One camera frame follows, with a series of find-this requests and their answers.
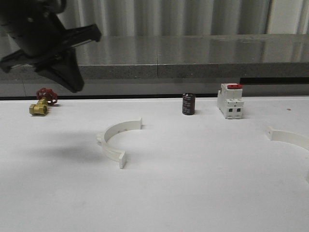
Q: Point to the grey corrugated curtain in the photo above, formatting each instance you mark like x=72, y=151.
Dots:
x=189, y=17

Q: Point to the black cylindrical capacitor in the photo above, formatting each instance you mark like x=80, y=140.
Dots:
x=188, y=105

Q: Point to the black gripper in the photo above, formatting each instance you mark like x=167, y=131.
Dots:
x=43, y=40

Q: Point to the grey stone countertop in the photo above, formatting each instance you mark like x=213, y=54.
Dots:
x=247, y=59

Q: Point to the white half pipe clamp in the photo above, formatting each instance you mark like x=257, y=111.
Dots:
x=114, y=153
x=290, y=137

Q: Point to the brass valve red handwheel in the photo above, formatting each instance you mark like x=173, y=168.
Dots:
x=46, y=97

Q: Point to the white circuit breaker red switch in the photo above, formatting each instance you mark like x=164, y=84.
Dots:
x=229, y=100

